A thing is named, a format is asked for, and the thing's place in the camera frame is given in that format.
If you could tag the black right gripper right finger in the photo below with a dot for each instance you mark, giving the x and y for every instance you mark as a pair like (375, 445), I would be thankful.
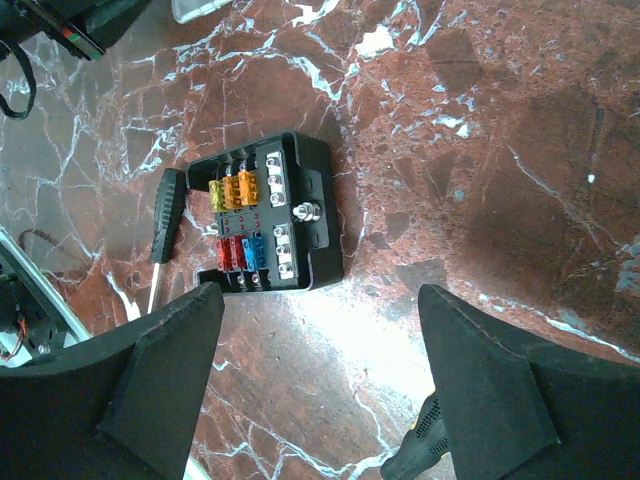
(517, 406)

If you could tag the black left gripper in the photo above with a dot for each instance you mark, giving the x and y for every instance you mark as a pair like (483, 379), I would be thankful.
(85, 28)

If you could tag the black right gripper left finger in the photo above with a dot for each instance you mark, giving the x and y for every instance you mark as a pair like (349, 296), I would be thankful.
(121, 405)

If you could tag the clear plastic fuse box lid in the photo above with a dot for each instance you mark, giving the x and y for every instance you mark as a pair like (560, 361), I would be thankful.
(184, 11)

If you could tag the red blade fuse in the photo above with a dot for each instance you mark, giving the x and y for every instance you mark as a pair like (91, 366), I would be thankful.
(238, 258)

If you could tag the blue blade fuse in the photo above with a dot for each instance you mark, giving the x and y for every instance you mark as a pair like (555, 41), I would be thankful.
(254, 253)

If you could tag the orange blade fuse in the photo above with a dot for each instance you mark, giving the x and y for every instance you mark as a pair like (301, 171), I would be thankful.
(248, 188)
(232, 193)

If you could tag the black fuse box base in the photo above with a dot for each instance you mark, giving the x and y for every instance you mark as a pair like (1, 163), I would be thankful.
(296, 214)

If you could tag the red fuse in box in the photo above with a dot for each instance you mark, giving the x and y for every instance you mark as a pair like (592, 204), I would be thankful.
(223, 255)

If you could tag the yellow fuse in box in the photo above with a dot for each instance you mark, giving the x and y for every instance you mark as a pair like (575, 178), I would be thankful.
(217, 196)

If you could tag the yellow black handle screwdriver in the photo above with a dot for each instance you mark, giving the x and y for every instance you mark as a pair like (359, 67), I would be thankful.
(422, 446)

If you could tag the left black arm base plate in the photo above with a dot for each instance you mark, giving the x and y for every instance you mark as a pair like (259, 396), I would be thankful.
(27, 331)

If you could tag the aluminium front rail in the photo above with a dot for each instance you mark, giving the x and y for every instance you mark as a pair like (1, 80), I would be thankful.
(42, 289)

